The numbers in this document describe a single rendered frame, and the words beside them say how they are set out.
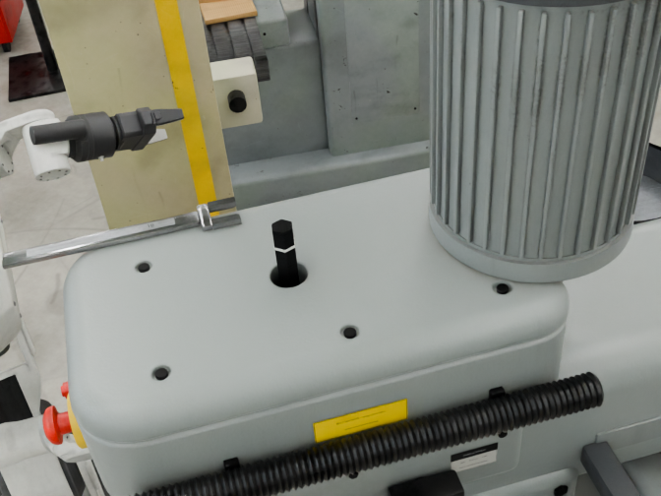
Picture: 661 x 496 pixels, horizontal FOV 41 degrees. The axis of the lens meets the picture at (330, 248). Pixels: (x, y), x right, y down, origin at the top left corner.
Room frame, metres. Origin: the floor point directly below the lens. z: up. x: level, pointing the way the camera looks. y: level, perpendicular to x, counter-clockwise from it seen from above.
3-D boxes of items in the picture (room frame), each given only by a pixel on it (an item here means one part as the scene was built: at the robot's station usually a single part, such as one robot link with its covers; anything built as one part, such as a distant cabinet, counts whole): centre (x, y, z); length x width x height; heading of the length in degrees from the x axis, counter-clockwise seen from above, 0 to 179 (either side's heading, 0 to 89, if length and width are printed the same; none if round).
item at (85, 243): (0.71, 0.21, 1.89); 0.24 x 0.04 x 0.01; 101
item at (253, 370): (0.63, 0.03, 1.81); 0.47 x 0.26 x 0.16; 102
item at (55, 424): (0.58, 0.29, 1.76); 0.04 x 0.03 x 0.04; 12
